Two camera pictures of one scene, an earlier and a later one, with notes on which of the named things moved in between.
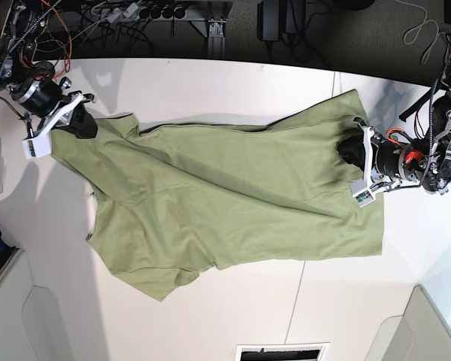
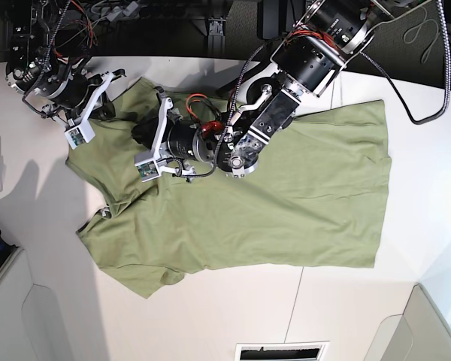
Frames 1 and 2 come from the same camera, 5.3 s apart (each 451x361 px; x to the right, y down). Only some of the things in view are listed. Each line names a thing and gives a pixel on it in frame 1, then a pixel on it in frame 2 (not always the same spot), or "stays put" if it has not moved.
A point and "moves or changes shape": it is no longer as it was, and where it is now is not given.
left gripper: (83, 125) -> (104, 109)
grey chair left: (23, 322) stays put
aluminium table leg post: (216, 40) stays put
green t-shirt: (171, 204) moves or changes shape
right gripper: (352, 150) -> (144, 132)
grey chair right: (420, 334) stays put
